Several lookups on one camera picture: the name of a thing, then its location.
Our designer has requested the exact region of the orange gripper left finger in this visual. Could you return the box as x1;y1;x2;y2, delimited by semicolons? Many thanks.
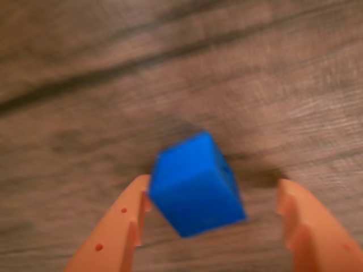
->
64;174;153;272

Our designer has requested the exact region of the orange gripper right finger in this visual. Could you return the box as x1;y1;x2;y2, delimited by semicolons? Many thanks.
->
276;178;363;272

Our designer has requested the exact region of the blue cube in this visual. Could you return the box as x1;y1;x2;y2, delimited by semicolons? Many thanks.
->
148;130;248;239

